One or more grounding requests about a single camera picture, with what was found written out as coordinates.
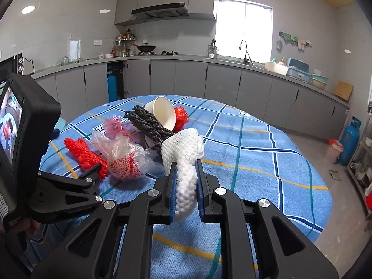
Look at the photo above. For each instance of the white microwave oven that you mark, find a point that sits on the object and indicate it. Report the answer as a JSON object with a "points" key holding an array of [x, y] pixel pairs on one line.
{"points": [[11, 64]]}

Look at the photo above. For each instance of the clear plastic bag red print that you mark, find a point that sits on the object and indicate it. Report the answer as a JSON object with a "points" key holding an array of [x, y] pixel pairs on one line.
{"points": [[122, 157]]}

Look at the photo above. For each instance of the white foam net sleeve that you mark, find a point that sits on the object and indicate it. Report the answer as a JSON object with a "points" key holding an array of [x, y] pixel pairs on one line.
{"points": [[180, 162]]}

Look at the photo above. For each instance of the black wok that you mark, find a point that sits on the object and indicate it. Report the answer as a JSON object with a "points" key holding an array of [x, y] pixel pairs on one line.
{"points": [[145, 47]]}

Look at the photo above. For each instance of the pink plastic wrapper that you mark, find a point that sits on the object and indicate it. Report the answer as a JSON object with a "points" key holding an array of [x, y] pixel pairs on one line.
{"points": [[116, 126]]}

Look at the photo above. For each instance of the wooden cutting board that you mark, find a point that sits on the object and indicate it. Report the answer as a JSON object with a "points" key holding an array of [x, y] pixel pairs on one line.
{"points": [[343, 90]]}

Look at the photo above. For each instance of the red and white floor bin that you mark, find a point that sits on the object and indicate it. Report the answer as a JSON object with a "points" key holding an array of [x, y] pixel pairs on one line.
{"points": [[334, 149]]}

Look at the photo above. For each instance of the stacked green basins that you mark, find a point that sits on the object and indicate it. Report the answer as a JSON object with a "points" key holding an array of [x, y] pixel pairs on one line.
{"points": [[319, 81]]}

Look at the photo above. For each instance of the white paper cup blue stripes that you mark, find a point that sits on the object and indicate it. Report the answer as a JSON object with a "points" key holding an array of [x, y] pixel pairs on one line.
{"points": [[162, 113]]}

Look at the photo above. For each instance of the hanging green cloth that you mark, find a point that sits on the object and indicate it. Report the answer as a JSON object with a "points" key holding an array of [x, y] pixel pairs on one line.
{"points": [[287, 37]]}

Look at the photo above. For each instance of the hanging round strainer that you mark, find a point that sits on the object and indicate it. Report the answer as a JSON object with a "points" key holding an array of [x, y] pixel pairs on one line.
{"points": [[279, 45]]}

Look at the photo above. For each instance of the blue plaid tablecloth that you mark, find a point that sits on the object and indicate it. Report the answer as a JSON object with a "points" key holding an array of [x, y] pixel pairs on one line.
{"points": [[247, 151]]}

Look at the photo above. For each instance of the black range hood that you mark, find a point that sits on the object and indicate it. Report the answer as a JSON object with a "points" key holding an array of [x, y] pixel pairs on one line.
{"points": [[159, 10]]}

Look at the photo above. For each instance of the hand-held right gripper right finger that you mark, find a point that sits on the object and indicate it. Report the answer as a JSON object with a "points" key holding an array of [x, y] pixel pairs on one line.
{"points": [[200, 191]]}

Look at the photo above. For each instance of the utensil holder with knives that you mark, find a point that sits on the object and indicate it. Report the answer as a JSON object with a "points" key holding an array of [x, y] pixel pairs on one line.
{"points": [[211, 51]]}

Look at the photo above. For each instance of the blue water filter tank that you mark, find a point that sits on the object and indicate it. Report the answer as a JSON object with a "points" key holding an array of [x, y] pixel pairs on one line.
{"points": [[112, 87]]}

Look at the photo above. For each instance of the cardboard scrap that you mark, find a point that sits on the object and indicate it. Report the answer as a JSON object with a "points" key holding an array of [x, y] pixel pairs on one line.
{"points": [[335, 175]]}

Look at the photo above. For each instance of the metal storage shelf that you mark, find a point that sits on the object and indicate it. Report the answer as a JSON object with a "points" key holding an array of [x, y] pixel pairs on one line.
{"points": [[361, 162]]}

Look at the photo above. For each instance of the hanging beige gloves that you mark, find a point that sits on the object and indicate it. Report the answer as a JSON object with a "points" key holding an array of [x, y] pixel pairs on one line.
{"points": [[303, 44]]}

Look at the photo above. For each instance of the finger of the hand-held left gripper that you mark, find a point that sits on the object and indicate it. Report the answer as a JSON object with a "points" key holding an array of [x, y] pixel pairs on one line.
{"points": [[64, 205], [72, 180]]}

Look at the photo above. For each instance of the cream plastic basin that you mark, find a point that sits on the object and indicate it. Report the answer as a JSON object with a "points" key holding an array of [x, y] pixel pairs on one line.
{"points": [[276, 66]]}

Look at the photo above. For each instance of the blue dish drainer box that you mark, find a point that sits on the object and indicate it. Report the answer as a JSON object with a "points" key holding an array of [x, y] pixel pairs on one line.
{"points": [[299, 68]]}

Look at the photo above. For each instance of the bright kitchen window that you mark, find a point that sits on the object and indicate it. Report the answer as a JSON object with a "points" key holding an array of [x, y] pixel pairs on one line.
{"points": [[244, 29]]}

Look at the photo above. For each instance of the person's left hand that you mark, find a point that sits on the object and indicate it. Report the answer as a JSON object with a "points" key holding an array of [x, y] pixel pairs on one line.
{"points": [[27, 228]]}

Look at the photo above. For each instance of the soap dispenser bottle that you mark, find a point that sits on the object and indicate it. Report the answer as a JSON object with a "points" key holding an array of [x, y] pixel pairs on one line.
{"points": [[282, 61]]}

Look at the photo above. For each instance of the black kitchen faucet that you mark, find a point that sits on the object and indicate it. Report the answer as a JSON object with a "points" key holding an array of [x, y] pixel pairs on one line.
{"points": [[245, 52]]}

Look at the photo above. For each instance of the white wall switch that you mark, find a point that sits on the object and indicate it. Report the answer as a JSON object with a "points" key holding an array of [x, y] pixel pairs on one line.
{"points": [[97, 42]]}

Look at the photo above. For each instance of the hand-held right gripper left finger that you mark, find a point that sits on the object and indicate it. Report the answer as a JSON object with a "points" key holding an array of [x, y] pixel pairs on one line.
{"points": [[173, 191]]}

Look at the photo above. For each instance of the metal spice rack with bottles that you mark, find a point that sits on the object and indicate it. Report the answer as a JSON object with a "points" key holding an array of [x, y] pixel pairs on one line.
{"points": [[125, 42]]}

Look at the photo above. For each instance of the grey kitchen base cabinets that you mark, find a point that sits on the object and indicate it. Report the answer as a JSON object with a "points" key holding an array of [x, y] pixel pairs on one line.
{"points": [[189, 78]]}

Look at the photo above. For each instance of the white bowls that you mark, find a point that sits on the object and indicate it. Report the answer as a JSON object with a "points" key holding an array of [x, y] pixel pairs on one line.
{"points": [[106, 55]]}

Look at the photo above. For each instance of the blue gas cylinder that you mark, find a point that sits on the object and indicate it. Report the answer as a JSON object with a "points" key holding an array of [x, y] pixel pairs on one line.
{"points": [[350, 142]]}

